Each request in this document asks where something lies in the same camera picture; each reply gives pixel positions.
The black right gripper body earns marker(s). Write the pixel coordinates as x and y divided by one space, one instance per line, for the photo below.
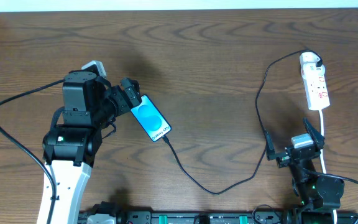
295 152

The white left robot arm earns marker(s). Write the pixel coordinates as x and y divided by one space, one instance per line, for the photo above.
91 104

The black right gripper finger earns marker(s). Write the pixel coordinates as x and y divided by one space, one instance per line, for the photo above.
270 150
316 136

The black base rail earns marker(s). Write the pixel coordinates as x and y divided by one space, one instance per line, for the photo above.
106 212

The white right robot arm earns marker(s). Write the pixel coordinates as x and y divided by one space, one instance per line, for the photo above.
320 194

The white USB charger adapter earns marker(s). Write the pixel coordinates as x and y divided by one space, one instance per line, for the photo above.
310 70

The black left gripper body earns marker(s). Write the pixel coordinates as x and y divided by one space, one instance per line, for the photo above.
129 94

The white power strip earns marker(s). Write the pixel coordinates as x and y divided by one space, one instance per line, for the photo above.
315 88

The blue smartphone lit screen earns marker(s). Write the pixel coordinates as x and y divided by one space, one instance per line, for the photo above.
151 119

